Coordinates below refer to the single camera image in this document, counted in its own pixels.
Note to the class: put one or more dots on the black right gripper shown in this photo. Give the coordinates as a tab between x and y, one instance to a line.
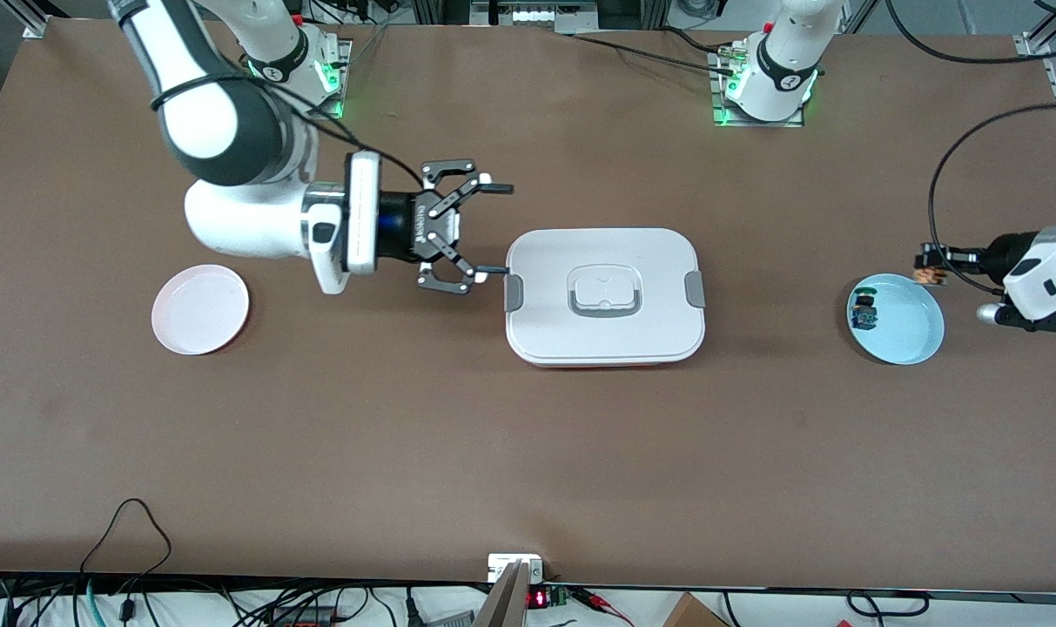
399	232

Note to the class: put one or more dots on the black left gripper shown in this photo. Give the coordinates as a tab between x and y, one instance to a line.
1000	252

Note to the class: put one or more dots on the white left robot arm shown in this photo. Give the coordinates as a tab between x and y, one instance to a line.
1054	270

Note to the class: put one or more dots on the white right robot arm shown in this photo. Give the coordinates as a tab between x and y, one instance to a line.
232	222

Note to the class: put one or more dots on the white lunch box grey clips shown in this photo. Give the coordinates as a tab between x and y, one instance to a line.
606	340

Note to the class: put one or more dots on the brown cardboard box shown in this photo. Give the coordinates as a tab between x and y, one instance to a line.
693	614

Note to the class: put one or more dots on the light blue round plate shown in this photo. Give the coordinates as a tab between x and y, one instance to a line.
906	331

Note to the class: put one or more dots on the white round plate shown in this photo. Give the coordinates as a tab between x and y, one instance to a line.
200	309

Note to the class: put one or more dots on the grey aluminium bar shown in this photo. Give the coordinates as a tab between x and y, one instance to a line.
506	605

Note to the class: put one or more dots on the red digit display module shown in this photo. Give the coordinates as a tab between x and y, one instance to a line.
541	598

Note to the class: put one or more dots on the blue green push-button switch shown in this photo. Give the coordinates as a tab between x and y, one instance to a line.
864	313

